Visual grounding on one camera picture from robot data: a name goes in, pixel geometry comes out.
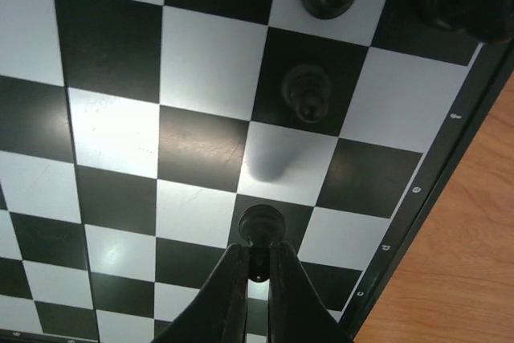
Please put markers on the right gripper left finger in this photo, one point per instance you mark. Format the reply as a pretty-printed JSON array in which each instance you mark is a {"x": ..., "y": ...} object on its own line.
[{"x": 218, "y": 313}]

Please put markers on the black white chessboard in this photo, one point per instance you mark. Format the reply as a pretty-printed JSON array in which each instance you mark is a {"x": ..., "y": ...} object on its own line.
[{"x": 135, "y": 133}]

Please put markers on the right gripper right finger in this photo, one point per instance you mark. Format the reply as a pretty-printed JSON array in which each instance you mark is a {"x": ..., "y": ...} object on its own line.
[{"x": 295, "y": 311}]

